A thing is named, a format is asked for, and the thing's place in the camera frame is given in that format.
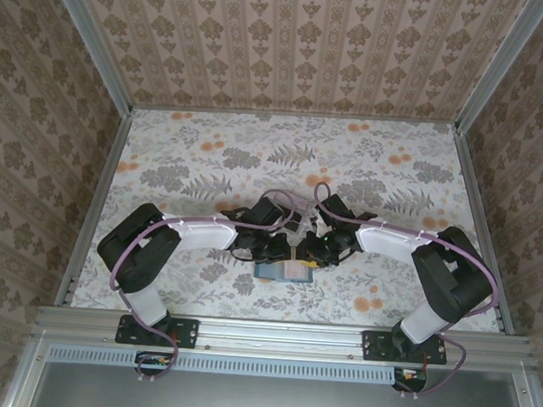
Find teal leather card holder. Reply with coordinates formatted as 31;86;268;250
251;256;316;285

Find white pink blossom card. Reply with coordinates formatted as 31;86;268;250
282;260;311;280

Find clear plastic bag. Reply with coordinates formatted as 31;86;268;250
283;199;326;239

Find grey metal panel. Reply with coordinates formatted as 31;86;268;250
0;333;543;407

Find aluminium mounting rail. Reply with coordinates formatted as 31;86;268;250
32;302;537;374

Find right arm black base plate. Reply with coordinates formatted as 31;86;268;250
361;329;450;368

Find white slotted cable duct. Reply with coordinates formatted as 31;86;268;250
48;342;401;387

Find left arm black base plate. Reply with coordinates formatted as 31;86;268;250
114;312;200;350

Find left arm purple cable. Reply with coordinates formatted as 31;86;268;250
101;176;311;393

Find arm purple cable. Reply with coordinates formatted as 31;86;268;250
299;181;509;407
101;176;311;393

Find aluminium table end rail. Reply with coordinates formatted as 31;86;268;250
131;98;460;133

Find aluminium table side rail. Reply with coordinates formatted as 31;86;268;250
54;104;134;310
439;127;532;336

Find black controller board with wires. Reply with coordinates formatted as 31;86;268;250
391;366;429;393
134;349;175;378

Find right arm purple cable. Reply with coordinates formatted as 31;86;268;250
299;181;509;407

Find aluminium frame post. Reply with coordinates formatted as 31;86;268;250
453;0;543;139
33;0;142;113

